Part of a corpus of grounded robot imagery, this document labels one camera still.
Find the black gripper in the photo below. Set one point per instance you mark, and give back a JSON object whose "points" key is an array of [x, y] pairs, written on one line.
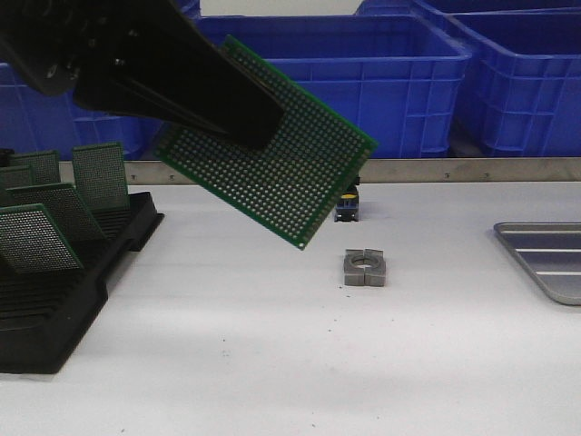
{"points": [[47, 42]]}

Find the green perforated circuit board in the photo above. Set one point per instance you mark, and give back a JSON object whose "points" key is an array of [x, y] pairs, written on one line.
{"points": [[290, 186]]}

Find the green board right rack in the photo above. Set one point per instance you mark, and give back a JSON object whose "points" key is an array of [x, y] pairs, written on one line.
{"points": [[99, 176]]}

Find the green board rack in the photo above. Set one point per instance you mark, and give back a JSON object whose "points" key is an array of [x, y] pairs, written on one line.
{"points": [[31, 241], [65, 205], [99, 176]]}

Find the green board back left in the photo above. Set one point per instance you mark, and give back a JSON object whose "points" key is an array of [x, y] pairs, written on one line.
{"points": [[44, 165]]}

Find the green board far left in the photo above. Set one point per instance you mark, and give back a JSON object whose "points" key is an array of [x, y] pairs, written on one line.
{"points": [[12, 177]]}

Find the green board front rack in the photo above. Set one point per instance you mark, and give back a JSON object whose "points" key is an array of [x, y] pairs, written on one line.
{"points": [[31, 241]]}

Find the black slotted board rack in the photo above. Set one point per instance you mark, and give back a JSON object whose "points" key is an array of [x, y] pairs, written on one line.
{"points": [[45, 315]]}

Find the silver metal tray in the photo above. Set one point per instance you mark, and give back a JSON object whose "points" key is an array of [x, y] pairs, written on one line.
{"points": [[549, 253]]}

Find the blue crate back left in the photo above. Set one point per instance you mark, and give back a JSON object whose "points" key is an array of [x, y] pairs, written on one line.
{"points": [[190, 8]]}

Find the blue plastic crate left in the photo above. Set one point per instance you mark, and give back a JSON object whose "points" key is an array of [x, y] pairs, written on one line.
{"points": [[32, 122]]}

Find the blue plastic crate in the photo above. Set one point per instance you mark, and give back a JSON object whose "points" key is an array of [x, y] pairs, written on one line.
{"points": [[521, 93], [32, 122], [394, 76]]}

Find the red emergency stop button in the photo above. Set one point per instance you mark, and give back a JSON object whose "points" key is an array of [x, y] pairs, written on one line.
{"points": [[347, 207]]}

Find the blue crate back right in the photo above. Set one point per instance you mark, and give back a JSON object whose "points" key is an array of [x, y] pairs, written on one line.
{"points": [[451, 7]]}

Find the blue plastic crate centre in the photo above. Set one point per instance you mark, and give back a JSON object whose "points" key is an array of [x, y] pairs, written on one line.
{"points": [[394, 76]]}

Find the grey metal clamp block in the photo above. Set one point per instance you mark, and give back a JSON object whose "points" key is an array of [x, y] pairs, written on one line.
{"points": [[364, 267]]}

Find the blue plastic crate right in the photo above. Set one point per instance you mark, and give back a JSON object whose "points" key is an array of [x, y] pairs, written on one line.
{"points": [[521, 93]]}

